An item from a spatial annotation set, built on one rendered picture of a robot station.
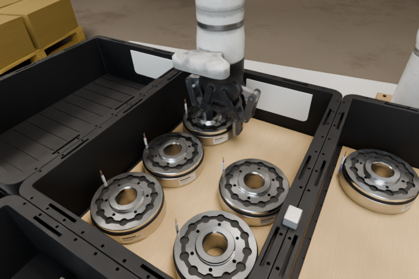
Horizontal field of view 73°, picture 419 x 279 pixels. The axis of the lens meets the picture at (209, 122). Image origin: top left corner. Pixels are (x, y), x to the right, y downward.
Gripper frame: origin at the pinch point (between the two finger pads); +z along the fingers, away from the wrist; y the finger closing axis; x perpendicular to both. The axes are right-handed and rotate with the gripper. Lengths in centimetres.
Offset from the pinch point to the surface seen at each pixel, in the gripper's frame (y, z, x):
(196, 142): 1.0, -0.8, 7.4
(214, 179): -4.4, 2.4, 10.7
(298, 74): 0, 16, -54
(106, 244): -3.9, -7.6, 30.2
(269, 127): -7.4, 2.5, -6.1
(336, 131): -19.6, -7.6, 2.3
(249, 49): 86, 86, -210
